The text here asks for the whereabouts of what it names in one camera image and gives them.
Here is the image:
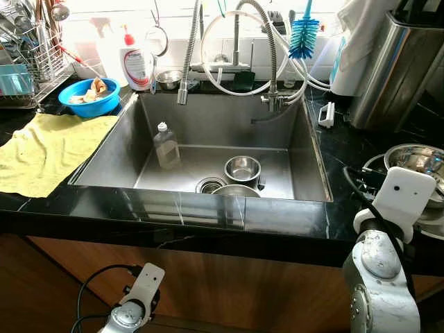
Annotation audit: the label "steel sink drain strainer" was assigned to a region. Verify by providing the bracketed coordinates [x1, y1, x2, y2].
[196, 176, 227, 194]

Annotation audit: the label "white red-capped soap bottle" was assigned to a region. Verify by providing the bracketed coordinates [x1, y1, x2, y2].
[118, 26, 156, 92]

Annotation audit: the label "stainless steel sink basin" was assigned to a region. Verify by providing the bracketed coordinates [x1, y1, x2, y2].
[69, 92, 334, 203]

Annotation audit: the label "small white plastic clip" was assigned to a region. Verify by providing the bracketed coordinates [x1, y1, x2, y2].
[318, 101, 336, 129]

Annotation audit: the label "wide steel basin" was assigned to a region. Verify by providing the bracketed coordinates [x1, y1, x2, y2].
[363, 154, 444, 241]

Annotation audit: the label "small steel bowl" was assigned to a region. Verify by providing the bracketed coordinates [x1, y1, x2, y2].
[224, 155, 262, 185]

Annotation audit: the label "yellow dish cloth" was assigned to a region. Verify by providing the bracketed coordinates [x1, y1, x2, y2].
[0, 112, 120, 198]

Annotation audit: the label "dark green sponge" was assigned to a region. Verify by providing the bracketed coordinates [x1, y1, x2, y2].
[232, 69, 256, 92]

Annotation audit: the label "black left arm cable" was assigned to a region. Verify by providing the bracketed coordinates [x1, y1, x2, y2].
[75, 264, 143, 333]

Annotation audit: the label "stainless steel knife block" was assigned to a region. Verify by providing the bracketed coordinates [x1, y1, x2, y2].
[349, 10, 444, 133]

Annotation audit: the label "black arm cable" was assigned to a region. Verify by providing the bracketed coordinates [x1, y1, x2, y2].
[75, 264, 143, 333]
[343, 165, 417, 299]

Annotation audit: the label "clear plastic bottle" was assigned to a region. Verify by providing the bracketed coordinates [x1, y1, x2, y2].
[153, 122, 182, 171]

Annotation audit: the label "teal plastic container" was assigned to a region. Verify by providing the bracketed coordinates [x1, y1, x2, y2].
[0, 64, 34, 96]

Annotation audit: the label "brown food scraps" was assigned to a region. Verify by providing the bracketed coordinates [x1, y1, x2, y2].
[69, 78, 110, 105]

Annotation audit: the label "white hanging cloth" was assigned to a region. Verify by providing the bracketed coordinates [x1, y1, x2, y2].
[330, 0, 400, 96]

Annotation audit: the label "blue plastic bowl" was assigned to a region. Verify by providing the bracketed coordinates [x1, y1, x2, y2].
[58, 78, 121, 117]

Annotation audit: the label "chrome spring neck faucet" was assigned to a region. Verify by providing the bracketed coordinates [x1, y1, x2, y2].
[208, 0, 287, 113]

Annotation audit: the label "white plastic hose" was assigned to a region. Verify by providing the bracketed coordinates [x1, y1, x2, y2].
[200, 8, 332, 98]

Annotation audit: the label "chrome flexible spray hose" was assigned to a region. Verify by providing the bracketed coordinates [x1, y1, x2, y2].
[177, 0, 203, 106]

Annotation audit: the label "small round mesh strainer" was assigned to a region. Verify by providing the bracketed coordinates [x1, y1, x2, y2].
[144, 14, 169, 58]

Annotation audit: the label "dull steel bowl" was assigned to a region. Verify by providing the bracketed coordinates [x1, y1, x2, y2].
[212, 184, 262, 198]

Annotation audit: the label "black knife handle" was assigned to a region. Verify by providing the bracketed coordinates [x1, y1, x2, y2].
[395, 0, 444, 25]

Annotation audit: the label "blue bottle brush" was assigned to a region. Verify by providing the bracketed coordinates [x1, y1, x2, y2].
[288, 0, 321, 60]

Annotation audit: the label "small steel cup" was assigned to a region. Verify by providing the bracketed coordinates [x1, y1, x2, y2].
[156, 69, 183, 91]

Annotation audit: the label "steel ladle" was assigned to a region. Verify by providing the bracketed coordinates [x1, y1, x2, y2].
[49, 0, 70, 22]

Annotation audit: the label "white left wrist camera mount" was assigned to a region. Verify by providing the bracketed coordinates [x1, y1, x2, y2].
[127, 263, 166, 313]

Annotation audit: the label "brown wooden cabinet front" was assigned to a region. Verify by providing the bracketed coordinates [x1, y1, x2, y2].
[0, 234, 444, 333]

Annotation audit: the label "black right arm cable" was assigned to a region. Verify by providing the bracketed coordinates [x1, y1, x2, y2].
[343, 165, 417, 299]

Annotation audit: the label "wire dish rack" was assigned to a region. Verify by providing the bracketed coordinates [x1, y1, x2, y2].
[0, 0, 74, 110]

